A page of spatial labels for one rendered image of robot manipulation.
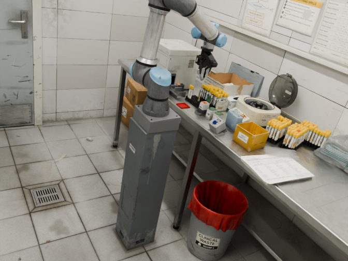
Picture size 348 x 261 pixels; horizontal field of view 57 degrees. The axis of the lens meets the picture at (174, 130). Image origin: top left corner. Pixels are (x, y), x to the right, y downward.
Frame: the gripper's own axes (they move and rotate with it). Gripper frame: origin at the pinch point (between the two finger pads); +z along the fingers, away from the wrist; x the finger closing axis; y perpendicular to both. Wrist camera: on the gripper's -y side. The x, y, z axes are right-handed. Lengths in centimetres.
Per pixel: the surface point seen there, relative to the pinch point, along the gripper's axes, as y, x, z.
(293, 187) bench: -91, 9, 18
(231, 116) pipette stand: -34.4, 1.4, 10.1
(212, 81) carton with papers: 8.8, -16.3, 5.4
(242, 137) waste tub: -53, 9, 12
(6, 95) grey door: 151, 97, 71
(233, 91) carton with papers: -4.5, -26.3, 7.8
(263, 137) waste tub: -59, -1, 10
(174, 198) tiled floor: 5, -4, 105
